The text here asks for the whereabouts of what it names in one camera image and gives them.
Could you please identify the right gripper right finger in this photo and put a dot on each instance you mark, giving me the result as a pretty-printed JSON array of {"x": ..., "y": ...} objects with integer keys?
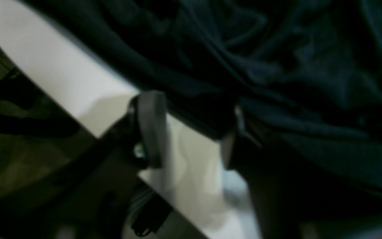
[{"x": 292, "y": 197}]

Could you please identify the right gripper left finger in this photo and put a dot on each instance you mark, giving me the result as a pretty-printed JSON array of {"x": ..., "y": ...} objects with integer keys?
[{"x": 89, "y": 197}]

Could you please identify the black long-sleeve t-shirt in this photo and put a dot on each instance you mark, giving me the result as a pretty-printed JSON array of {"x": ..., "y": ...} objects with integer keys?
[{"x": 309, "y": 69}]

